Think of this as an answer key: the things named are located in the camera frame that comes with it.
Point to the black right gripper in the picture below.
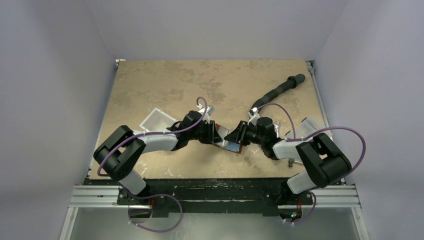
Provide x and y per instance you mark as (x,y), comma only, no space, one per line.
(240,134)

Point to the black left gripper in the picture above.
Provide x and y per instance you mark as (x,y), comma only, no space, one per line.
(212,136)

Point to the brown leather card holder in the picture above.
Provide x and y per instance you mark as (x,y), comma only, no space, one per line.
(229,139)

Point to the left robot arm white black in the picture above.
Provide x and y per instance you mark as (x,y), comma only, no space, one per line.
(119,153)

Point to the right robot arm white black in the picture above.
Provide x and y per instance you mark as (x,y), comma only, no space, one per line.
(323,161)

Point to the small silver wrench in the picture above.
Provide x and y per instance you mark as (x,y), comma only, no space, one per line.
(277,125)

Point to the clear plastic bin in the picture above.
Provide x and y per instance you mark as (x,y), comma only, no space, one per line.
(156,121)

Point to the small dark metal tool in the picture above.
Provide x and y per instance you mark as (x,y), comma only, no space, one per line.
(290,162)

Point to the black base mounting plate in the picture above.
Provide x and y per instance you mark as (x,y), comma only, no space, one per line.
(155,185)

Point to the clear plastic screw organizer box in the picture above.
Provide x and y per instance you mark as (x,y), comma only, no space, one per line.
(307,127)

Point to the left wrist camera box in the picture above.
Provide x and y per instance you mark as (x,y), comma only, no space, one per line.
(209,110)

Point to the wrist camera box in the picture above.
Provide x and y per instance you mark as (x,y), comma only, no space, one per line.
(253,116)
(209,110)

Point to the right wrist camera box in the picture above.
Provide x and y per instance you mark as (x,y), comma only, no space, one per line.
(253,116)

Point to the aluminium rail at table edge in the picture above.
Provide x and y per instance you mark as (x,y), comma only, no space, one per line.
(310,64)

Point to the aluminium front frame rail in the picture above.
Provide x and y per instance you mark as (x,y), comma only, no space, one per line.
(106,196)

